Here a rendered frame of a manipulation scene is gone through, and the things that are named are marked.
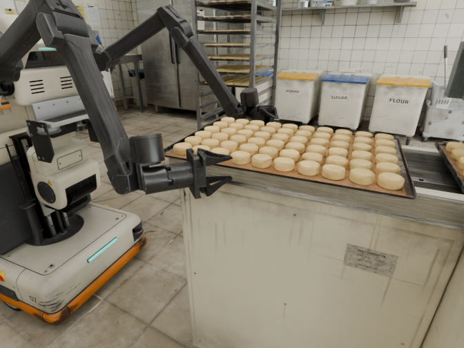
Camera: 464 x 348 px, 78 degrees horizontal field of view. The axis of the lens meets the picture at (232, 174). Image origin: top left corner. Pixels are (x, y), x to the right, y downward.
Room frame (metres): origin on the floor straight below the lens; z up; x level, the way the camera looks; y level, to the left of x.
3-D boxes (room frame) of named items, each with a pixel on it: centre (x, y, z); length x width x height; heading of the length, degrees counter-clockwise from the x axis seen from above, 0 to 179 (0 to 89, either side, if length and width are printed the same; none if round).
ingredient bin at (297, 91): (4.31, -0.96, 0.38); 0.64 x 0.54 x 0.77; 152
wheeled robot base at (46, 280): (1.25, 0.94, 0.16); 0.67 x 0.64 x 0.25; 67
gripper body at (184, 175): (0.58, 0.11, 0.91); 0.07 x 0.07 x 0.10; 22
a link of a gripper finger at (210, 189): (0.61, 0.04, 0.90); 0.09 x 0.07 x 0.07; 112
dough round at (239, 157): (0.68, -0.02, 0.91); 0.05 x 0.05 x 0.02
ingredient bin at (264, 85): (4.61, -0.39, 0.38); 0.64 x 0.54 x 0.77; 154
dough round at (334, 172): (0.59, -0.23, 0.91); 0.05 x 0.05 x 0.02
